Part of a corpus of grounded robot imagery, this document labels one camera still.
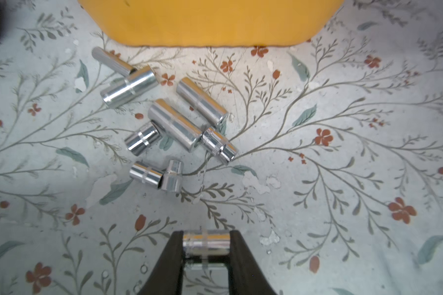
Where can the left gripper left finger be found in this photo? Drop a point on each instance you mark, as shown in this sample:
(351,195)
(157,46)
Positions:
(167,275)

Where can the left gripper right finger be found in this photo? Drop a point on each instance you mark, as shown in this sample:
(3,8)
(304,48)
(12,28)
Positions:
(244,275)

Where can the long thick silver socket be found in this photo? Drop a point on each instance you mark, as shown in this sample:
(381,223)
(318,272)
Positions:
(201,102)
(174,124)

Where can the yellow plastic storage box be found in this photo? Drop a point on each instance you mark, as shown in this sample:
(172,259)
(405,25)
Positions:
(211,23)

